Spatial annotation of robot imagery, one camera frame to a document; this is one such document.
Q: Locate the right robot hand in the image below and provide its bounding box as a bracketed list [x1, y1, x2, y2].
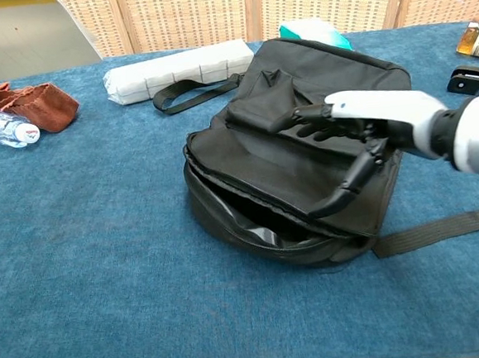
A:
[275, 82, 458, 222]

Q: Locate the black backpack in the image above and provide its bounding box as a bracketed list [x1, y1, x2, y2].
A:
[148, 21, 479, 281]

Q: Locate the black stapler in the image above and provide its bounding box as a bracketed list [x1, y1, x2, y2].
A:
[445, 63, 479, 99]

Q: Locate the teal wet wipes pack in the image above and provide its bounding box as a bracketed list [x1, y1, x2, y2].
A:
[277, 14, 355, 56]

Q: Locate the wrapped tissue pack row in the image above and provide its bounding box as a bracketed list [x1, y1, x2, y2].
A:
[100, 38, 258, 107]

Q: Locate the wicker folding screen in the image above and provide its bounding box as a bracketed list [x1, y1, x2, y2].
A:
[57, 0, 479, 64]

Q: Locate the blue felt table cover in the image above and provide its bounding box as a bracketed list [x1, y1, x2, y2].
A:
[0, 18, 479, 358]

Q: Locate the brown cloth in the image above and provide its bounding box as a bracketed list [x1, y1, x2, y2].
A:
[0, 76, 83, 139]

